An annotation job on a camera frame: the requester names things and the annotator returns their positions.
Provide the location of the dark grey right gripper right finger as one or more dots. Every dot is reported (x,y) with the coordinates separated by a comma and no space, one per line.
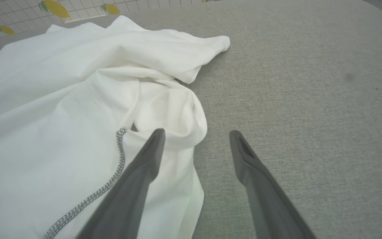
(267,199)

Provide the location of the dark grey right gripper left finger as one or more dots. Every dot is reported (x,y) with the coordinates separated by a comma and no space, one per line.
(128,196)

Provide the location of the white shirt with grey stitching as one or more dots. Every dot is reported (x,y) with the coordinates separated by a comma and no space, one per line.
(61,109)

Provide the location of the grey fabric sofa cushion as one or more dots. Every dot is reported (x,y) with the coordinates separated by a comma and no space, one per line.
(293,116)

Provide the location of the lemon print grid panel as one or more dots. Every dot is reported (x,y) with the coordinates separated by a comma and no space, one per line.
(18,16)

